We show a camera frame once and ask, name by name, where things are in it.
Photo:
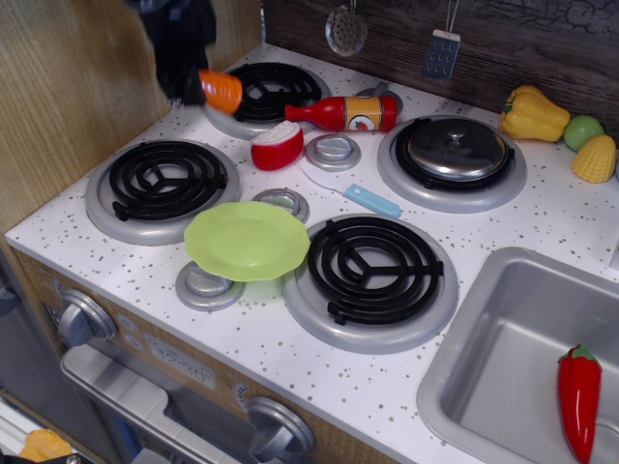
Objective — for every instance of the yellow object lower left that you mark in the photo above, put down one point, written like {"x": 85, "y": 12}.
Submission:
{"x": 43, "y": 444}

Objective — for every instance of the green toy fruit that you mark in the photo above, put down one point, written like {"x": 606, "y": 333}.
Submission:
{"x": 580, "y": 130}

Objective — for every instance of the front right black burner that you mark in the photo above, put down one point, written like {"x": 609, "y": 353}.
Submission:
{"x": 373, "y": 271}

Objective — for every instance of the hanging grey toy spatula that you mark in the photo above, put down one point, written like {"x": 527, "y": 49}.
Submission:
{"x": 442, "y": 49}

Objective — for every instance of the back right black burner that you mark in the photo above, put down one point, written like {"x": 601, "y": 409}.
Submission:
{"x": 430, "y": 182}

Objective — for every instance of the yellow toy corn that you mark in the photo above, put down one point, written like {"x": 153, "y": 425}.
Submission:
{"x": 596, "y": 160}

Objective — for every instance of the silver pot lid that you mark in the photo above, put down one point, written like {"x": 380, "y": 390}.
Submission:
{"x": 456, "y": 150}

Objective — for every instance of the rear silver countertop dial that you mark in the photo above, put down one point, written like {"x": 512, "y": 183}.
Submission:
{"x": 333, "y": 152}

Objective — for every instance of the red toy chili pepper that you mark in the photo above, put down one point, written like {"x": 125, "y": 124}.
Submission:
{"x": 579, "y": 381}

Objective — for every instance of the silver oven door handle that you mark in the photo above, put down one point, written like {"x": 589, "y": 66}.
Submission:
{"x": 169, "y": 416}

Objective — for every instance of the middle silver countertop dial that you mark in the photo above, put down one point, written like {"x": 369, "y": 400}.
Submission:
{"x": 290, "y": 200}

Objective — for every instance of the red ketchup toy bottle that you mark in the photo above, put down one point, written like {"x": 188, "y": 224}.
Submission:
{"x": 347, "y": 113}

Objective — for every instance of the front silver countertop dial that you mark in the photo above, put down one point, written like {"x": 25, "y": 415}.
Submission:
{"x": 203, "y": 291}

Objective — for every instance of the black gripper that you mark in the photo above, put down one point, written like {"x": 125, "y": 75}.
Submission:
{"x": 180, "y": 54}

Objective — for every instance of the left silver stove knob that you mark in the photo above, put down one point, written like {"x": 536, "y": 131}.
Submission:
{"x": 83, "y": 320}

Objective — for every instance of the front left black burner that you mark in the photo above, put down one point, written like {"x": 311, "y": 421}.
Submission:
{"x": 165, "y": 180}

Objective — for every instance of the back silver countertop dial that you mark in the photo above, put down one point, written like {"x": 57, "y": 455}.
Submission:
{"x": 382, "y": 89}

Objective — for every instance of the yellow toy bell pepper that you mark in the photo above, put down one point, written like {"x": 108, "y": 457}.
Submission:
{"x": 529, "y": 114}

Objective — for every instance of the orange toy carrot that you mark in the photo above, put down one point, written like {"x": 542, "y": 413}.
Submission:
{"x": 222, "y": 91}

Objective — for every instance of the silver countertop dial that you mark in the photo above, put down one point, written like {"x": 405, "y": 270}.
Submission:
{"x": 203, "y": 291}
{"x": 382, "y": 89}
{"x": 290, "y": 200}
{"x": 333, "y": 152}

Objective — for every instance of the silver stove knob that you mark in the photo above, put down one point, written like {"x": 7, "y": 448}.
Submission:
{"x": 83, "y": 320}
{"x": 276, "y": 430}

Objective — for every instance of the hanging silver slotted spoon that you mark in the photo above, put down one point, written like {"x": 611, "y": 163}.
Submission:
{"x": 346, "y": 29}

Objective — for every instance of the green plastic plate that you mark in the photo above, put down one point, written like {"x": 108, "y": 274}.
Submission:
{"x": 247, "y": 241}

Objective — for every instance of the right silver stove knob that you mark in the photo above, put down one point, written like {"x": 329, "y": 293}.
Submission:
{"x": 276, "y": 430}

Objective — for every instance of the silver sink basin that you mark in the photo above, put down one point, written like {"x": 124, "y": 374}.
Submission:
{"x": 491, "y": 389}

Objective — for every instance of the white spatula blue handle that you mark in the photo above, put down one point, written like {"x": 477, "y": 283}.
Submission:
{"x": 357, "y": 194}

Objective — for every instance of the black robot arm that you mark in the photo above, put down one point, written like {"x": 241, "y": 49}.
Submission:
{"x": 157, "y": 16}

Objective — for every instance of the red white toy apple half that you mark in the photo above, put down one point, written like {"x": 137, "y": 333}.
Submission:
{"x": 278, "y": 147}

